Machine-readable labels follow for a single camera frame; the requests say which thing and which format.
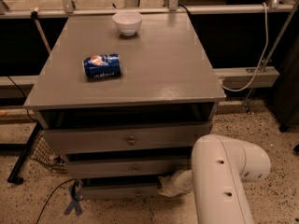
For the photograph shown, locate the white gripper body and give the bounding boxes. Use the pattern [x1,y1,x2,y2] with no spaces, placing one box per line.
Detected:
[158,175,186,197]

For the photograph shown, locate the grey bottom drawer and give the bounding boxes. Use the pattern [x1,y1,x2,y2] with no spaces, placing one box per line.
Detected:
[80,175,161,200]

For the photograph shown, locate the grey drawer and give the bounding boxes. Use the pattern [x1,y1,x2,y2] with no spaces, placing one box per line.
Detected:
[43,122,212,154]
[66,155,191,179]
[80,175,161,200]

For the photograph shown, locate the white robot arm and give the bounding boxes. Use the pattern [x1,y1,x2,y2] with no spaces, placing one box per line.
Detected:
[158,134,271,224]

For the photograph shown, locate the grey top drawer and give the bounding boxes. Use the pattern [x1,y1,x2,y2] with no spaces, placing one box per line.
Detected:
[43,122,212,154]

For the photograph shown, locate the grey middle drawer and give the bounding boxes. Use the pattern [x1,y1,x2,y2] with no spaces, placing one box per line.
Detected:
[66,155,191,179]

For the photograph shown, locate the grey drawer cabinet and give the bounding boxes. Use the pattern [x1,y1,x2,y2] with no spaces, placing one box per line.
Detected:
[23,12,227,201]

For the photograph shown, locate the blue tape cross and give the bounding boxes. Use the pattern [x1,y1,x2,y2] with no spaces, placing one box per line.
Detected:
[64,184,83,217]

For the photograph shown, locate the thin metal rod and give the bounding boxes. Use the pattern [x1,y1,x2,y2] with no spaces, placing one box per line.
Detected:
[243,0,299,114]

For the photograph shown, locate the white bowl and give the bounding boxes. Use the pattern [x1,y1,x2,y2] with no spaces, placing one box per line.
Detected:
[112,11,143,35]

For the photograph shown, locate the white cable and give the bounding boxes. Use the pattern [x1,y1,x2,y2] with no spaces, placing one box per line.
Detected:
[220,2,269,93]

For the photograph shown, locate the black floor cable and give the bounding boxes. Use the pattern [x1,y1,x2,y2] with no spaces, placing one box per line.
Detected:
[36,178,77,224]

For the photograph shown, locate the wire mesh basket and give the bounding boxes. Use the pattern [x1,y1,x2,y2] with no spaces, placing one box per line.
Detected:
[30,136,66,173]

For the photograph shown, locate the black metal frame leg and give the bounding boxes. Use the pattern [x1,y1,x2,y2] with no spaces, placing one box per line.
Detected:
[7,123,41,185]

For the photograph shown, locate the black cable behind cabinet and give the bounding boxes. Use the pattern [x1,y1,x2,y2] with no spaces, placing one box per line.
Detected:
[7,76,38,123]

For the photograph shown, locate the metal rail frame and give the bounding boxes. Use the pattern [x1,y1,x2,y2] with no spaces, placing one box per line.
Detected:
[0,0,295,20]

